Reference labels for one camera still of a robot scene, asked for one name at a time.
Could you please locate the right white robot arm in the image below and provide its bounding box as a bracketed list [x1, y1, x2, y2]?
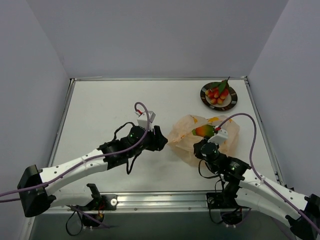
[193, 139, 320, 240]

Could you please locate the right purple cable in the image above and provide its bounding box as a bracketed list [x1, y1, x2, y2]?
[214, 112, 308, 240]

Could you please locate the translucent orange plastic bag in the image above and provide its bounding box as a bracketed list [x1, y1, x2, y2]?
[167, 115, 240, 167]

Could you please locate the purple cable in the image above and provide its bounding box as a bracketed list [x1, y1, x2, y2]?
[0, 101, 154, 230]
[214, 112, 308, 240]

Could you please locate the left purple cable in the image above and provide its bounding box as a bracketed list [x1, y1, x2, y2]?
[0, 101, 154, 230]

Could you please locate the dark rimmed ceramic plate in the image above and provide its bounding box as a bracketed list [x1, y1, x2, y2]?
[200, 79, 238, 112]

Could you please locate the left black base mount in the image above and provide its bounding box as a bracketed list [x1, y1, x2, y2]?
[72, 183, 118, 229]

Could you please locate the red fake fruit bunch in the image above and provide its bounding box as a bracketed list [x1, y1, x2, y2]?
[204, 77, 230, 105]

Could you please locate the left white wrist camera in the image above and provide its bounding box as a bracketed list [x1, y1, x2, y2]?
[136, 111, 156, 131]

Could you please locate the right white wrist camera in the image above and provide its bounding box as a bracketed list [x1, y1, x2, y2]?
[208, 129, 228, 145]

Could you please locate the aluminium side rail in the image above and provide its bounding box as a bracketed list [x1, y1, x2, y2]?
[47, 78, 77, 167]

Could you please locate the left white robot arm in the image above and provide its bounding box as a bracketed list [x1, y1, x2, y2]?
[17, 125, 168, 218]

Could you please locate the aluminium front rail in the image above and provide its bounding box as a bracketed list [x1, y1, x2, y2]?
[26, 191, 251, 215]

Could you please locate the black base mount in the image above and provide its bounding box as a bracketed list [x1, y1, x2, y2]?
[72, 183, 118, 229]
[206, 192, 244, 228]

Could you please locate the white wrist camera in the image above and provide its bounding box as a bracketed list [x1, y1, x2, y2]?
[136, 111, 156, 131]
[208, 129, 228, 145]

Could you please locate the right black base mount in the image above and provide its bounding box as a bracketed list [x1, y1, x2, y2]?
[206, 192, 244, 228]

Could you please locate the green orange fake mango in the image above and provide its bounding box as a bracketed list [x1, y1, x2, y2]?
[192, 124, 215, 138]

